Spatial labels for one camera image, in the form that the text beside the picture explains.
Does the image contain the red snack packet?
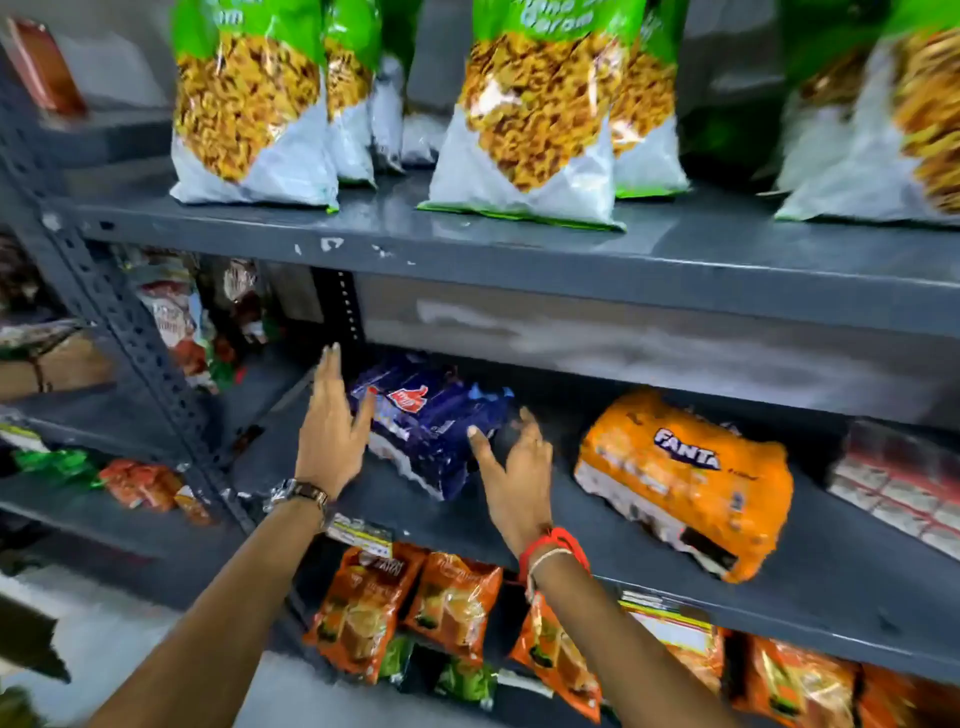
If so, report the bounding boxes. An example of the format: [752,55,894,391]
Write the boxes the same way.
[3,16,90,120]

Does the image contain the row of green snack bags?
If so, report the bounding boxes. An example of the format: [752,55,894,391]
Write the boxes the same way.
[168,0,960,232]

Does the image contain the person's right forearm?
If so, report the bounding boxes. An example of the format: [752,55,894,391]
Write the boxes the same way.
[524,551,744,728]

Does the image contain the red thread bracelet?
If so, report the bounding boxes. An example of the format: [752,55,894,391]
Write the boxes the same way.
[517,527,592,575]

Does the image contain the another person's forearm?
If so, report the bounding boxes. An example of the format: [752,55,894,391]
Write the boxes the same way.
[0,329,114,403]

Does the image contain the white thread bracelet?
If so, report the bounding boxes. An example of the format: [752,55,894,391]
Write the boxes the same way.
[524,547,575,601]

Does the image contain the person's left hand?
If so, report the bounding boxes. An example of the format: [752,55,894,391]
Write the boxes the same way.
[294,343,378,502]

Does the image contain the row of orange tea packets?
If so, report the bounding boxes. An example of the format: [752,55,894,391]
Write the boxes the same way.
[303,543,960,728]

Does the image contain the red and white carton pack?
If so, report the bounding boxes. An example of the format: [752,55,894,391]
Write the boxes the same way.
[824,418,960,564]

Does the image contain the green sachet strip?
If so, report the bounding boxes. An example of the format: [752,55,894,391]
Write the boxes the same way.
[11,448,103,489]

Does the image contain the silver wristwatch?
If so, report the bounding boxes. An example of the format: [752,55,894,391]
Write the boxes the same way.
[266,478,331,519]

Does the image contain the white and red packet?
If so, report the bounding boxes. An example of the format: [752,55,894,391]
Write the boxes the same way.
[123,251,219,391]
[221,258,268,346]

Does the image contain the small green packet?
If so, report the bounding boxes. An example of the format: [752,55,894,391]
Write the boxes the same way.
[434,656,500,710]
[378,633,418,688]

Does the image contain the grey metal shelf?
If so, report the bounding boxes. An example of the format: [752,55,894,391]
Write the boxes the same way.
[0,22,960,728]

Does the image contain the person's left forearm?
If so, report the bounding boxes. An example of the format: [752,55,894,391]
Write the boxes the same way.
[88,491,331,728]

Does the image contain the blue Thums Up bottle pack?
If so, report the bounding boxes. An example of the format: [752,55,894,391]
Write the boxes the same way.
[348,352,519,502]

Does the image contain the person's right hand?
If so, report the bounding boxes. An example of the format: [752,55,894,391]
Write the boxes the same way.
[466,406,556,558]

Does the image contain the orange red sachet strip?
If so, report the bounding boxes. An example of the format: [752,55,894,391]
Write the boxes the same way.
[97,458,185,513]
[173,485,215,526]

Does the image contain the orange Fanta bottle pack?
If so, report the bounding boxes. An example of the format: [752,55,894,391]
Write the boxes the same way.
[573,386,796,585]

